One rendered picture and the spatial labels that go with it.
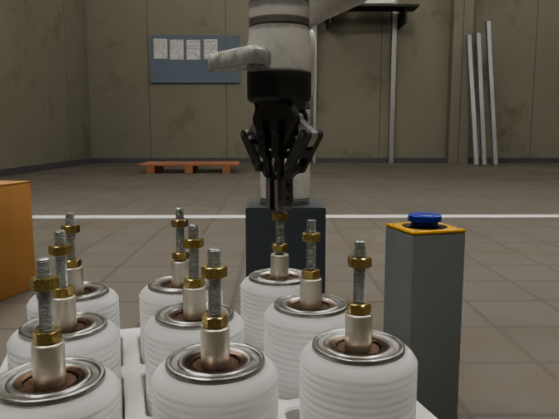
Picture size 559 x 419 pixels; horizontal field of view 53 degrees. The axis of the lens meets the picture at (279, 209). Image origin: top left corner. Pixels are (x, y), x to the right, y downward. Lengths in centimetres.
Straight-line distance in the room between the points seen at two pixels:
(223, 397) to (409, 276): 33
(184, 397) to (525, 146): 950
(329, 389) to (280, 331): 12
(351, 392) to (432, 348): 28
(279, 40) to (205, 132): 837
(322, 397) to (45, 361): 20
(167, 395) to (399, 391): 17
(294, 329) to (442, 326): 23
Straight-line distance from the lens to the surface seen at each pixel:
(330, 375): 45
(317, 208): 98
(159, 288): 65
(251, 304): 67
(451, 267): 70
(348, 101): 904
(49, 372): 43
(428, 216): 69
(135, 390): 59
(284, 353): 56
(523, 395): 106
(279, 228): 68
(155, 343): 53
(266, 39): 65
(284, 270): 68
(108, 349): 53
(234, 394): 41
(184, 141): 905
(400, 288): 70
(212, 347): 43
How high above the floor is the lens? 42
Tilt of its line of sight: 7 degrees down
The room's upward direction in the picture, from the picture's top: straight up
